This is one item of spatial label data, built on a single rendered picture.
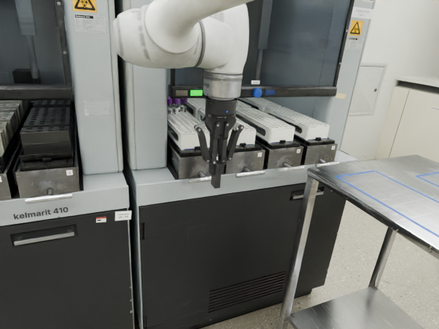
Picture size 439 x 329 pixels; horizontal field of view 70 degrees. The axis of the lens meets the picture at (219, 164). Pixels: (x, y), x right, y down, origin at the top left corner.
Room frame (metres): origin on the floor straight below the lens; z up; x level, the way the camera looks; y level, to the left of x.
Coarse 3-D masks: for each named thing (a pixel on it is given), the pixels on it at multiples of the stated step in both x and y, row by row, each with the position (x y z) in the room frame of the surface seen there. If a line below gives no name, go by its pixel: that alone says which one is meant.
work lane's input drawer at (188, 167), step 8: (168, 136) 0.98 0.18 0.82; (168, 144) 0.94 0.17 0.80; (168, 152) 0.94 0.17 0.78; (176, 152) 0.87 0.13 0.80; (184, 152) 0.85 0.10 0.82; (192, 152) 0.85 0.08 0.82; (200, 152) 0.86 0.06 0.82; (208, 152) 0.87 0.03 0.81; (176, 160) 0.85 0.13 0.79; (184, 160) 0.83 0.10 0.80; (192, 160) 0.84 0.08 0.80; (200, 160) 0.85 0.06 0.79; (176, 168) 0.85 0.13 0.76; (184, 168) 0.83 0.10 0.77; (192, 168) 0.84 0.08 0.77; (200, 168) 0.85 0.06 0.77; (208, 168) 0.87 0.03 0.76; (184, 176) 0.83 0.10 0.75; (192, 176) 0.84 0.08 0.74; (200, 176) 0.84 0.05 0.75; (208, 176) 0.83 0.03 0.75
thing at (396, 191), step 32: (384, 160) 0.90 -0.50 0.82; (416, 160) 0.92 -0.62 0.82; (352, 192) 0.66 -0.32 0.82; (384, 192) 0.67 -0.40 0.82; (416, 192) 0.69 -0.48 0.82; (384, 224) 0.56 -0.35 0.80; (416, 224) 0.54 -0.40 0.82; (384, 256) 0.95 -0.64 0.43; (288, 288) 0.78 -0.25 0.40; (288, 320) 0.77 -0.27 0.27; (320, 320) 0.77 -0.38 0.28; (352, 320) 0.78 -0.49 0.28; (384, 320) 0.79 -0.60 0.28
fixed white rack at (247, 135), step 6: (198, 114) 1.19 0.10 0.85; (204, 114) 1.13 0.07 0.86; (198, 120) 1.19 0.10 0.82; (240, 120) 1.08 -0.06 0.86; (246, 126) 1.01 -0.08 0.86; (246, 132) 0.96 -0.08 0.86; (252, 132) 0.97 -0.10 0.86; (228, 138) 0.94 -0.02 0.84; (240, 138) 0.95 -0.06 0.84; (246, 138) 0.96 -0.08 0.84; (252, 138) 0.97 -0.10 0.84; (246, 144) 0.96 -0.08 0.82
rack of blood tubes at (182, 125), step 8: (184, 112) 1.13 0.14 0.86; (168, 120) 1.01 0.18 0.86; (176, 120) 1.02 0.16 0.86; (184, 120) 1.03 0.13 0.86; (192, 120) 1.03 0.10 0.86; (168, 128) 1.05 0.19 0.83; (176, 128) 0.92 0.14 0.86; (184, 128) 0.94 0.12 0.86; (192, 128) 0.95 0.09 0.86; (176, 136) 1.01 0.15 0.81; (184, 136) 0.87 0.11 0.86; (192, 136) 0.88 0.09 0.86; (208, 136) 0.90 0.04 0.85; (184, 144) 0.87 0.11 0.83; (192, 144) 0.88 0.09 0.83; (208, 144) 0.90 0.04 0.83
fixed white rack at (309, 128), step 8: (272, 112) 1.27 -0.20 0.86; (280, 112) 1.25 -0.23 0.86; (288, 112) 1.27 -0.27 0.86; (296, 112) 1.27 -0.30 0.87; (288, 120) 1.17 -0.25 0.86; (296, 120) 1.14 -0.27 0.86; (304, 120) 1.15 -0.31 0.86; (312, 120) 1.16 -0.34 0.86; (296, 128) 1.24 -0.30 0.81; (304, 128) 1.07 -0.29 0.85; (312, 128) 1.07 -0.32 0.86; (320, 128) 1.08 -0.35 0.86; (328, 128) 1.10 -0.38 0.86; (304, 136) 1.07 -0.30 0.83; (312, 136) 1.07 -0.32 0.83; (320, 136) 1.08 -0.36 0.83
